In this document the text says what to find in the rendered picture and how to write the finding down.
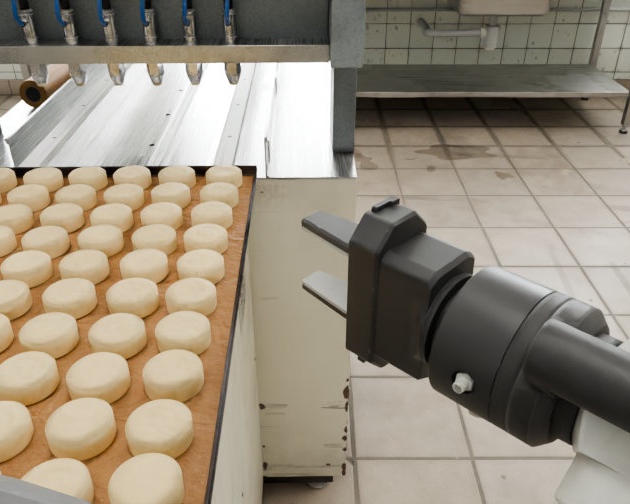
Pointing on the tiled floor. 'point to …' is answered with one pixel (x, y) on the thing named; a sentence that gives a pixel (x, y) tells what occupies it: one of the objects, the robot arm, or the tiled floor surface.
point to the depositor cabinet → (262, 243)
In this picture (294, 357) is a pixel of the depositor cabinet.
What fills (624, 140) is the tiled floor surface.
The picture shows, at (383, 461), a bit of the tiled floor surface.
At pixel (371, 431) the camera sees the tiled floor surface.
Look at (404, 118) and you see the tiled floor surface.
